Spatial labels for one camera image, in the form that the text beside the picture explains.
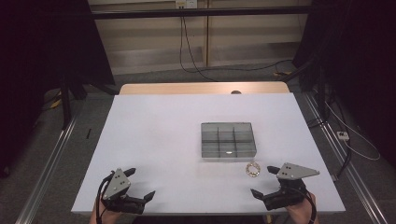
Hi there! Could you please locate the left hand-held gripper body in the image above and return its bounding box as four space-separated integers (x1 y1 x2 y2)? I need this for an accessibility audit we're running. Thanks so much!
101 168 146 215

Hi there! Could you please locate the beaded bracelet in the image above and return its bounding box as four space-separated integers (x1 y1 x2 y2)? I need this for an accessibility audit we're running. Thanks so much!
246 161 262 177

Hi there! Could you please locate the white floor cable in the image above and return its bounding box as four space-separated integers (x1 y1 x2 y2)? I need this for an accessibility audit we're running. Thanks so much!
323 101 382 161

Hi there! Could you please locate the right hand-held gripper black cable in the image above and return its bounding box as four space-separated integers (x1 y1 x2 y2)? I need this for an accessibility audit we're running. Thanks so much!
297 188 318 224

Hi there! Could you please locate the left hand-held gripper black cable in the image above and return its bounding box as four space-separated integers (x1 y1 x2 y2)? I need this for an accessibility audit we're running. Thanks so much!
95 170 116 224

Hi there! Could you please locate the person's left hand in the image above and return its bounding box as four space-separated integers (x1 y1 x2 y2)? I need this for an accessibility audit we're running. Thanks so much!
90 200 124 224

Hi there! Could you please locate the short black wall cable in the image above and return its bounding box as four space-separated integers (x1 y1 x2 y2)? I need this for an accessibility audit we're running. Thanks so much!
181 15 218 83

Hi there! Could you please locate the person's right hand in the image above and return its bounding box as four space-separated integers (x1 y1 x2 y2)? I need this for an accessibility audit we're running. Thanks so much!
285 193 320 224

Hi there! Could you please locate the white wall outlet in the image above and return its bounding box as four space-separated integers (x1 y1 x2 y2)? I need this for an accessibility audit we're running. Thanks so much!
175 0 199 9

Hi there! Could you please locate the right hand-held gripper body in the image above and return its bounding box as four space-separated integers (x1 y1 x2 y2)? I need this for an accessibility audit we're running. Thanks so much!
262 162 320 212

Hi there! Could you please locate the black horizontal bar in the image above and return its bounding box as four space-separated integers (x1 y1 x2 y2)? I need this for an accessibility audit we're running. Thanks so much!
90 5 312 21

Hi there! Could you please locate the metal floor rail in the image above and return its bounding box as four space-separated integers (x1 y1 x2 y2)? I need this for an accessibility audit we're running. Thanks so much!
15 102 85 224
303 92 389 224

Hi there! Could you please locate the clear grey compartment box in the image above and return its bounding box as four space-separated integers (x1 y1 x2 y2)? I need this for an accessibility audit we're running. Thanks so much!
200 121 258 159

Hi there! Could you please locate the long black wall cable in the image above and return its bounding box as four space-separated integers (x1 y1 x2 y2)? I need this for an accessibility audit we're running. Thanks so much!
178 7 293 75

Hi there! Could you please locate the hand-held gripper black cable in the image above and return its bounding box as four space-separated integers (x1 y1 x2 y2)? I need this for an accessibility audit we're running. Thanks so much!
95 170 116 224
297 188 318 224

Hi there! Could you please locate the white table cover sheet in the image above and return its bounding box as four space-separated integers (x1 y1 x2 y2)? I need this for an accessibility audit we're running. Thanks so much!
70 92 347 217

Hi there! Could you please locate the black floor cable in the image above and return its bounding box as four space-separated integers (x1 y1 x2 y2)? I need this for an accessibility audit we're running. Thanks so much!
329 102 353 179

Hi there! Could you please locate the black stand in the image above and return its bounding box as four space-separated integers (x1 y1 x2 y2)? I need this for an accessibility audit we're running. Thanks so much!
59 74 120 131
279 55 332 123

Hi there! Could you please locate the black curtain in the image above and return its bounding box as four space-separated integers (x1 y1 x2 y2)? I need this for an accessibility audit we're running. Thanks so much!
0 0 116 179
292 0 396 167

